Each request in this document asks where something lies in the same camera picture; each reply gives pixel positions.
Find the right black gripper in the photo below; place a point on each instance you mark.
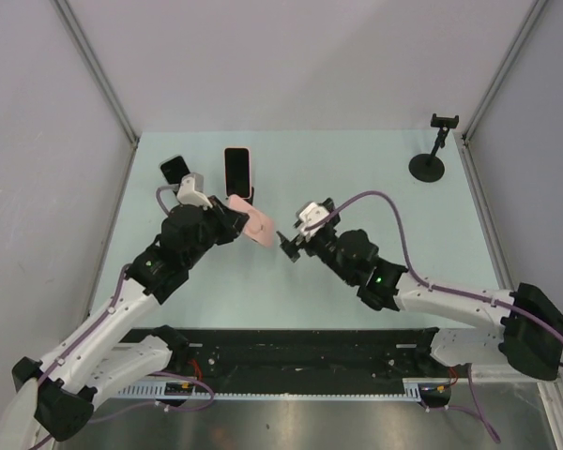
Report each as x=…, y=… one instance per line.
x=292, y=247

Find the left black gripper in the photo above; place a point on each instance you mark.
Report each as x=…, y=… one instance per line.
x=230, y=221

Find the pink case phone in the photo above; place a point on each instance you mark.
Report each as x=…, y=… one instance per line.
x=259, y=228

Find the black round-base phone stand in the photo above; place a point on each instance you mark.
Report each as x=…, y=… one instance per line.
x=429, y=168

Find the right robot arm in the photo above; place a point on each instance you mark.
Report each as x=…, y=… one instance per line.
x=522, y=328

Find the black block phone stand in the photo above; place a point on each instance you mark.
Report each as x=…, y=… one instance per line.
x=251, y=197

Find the pink phone on block stand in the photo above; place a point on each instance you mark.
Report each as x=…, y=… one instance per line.
x=237, y=168

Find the black phone on clear stand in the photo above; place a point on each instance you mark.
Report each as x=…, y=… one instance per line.
x=174, y=169

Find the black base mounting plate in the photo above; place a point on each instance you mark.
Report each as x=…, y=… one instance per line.
x=305, y=362

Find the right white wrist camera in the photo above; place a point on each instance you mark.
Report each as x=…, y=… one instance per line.
x=308, y=217

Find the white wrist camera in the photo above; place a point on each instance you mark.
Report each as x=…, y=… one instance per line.
x=190, y=191
x=308, y=217

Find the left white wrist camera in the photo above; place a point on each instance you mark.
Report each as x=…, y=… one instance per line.
x=190, y=191

